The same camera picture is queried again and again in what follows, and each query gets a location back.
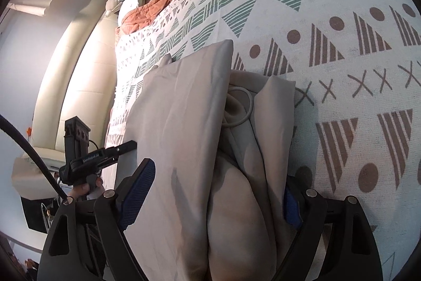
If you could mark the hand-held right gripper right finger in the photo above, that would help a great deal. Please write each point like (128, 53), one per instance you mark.
(291, 205)

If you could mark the small orange object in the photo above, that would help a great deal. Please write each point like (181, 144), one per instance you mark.
(29, 130)

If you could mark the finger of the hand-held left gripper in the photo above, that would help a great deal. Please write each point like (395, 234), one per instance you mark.
(123, 147)

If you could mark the person's left hand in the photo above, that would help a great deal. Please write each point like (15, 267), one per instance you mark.
(82, 190)

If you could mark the bedside table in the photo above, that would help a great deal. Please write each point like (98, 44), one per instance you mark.
(33, 175)

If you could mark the white air conditioner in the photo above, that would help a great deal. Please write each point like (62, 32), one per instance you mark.
(28, 8)

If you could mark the cream padded headboard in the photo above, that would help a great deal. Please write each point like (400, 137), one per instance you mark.
(75, 70)

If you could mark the white patterned blanket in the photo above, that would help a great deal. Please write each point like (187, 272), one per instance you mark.
(329, 70)

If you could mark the white pillow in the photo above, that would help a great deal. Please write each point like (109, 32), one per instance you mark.
(135, 1)

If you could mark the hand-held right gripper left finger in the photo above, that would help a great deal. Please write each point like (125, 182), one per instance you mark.
(139, 192)

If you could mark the beige hooded jacket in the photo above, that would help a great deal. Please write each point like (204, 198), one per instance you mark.
(177, 136)

